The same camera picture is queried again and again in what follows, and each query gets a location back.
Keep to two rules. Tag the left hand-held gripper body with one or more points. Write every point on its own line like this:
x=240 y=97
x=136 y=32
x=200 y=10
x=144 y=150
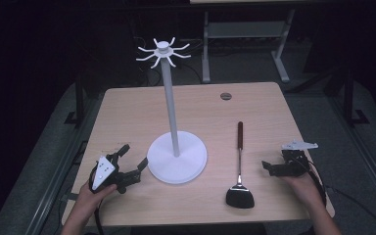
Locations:
x=103 y=171

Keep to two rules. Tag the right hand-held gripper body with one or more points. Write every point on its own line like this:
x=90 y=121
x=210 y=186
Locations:
x=296 y=161

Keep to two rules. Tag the person's right hand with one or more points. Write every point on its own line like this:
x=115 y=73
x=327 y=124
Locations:
x=302 y=187

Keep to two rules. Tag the person's left hand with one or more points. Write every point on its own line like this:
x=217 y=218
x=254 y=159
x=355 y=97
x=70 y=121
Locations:
x=93 y=196

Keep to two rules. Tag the black metal stand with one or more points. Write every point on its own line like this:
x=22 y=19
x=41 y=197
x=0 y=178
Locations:
x=350 y=98
x=79 y=101

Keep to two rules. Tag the white hook stand rack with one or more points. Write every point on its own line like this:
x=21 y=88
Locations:
x=170 y=98

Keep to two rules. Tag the grey round table grommet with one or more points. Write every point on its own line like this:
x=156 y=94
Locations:
x=225 y=96

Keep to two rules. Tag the grey metal floor rail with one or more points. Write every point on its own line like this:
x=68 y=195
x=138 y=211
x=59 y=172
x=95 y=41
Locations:
x=58 y=169
x=362 y=153

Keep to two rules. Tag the white metal desk frame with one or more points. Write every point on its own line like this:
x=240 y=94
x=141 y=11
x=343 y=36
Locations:
x=241 y=30

